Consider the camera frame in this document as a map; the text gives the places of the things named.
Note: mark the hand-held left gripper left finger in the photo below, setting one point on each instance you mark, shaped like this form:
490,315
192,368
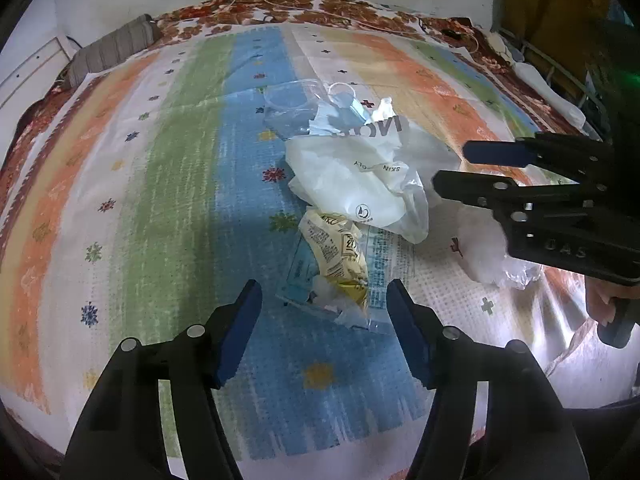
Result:
240,332

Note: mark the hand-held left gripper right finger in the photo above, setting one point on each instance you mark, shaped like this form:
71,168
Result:
407,332

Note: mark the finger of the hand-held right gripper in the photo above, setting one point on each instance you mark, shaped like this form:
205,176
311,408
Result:
495,152
465,185

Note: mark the yellow wrapper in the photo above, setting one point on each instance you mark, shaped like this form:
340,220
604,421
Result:
335,255

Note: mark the white plastic bag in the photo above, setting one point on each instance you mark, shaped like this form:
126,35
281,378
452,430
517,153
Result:
345,175

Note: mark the clear plastic cup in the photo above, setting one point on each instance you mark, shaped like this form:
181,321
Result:
290,110

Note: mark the person's right hand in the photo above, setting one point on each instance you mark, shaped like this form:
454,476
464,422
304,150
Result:
600,300

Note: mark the clear crumpled plastic film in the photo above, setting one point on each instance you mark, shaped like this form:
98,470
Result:
487,255

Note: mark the blue and clear packet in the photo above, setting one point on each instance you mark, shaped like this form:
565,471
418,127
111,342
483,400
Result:
300,280

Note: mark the white cloth roll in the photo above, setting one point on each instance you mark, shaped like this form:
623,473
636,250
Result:
547,92

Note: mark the small black device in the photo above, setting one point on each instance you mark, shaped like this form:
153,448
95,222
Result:
452,34

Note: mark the striped colourful blanket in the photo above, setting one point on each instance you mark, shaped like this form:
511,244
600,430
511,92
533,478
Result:
175,210

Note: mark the grey striped pillow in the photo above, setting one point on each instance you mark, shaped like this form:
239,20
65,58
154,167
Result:
110,47

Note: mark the white wooden board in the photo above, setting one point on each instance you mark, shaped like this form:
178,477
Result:
30,75

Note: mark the metal bed rail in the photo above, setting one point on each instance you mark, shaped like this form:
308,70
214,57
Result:
547,62

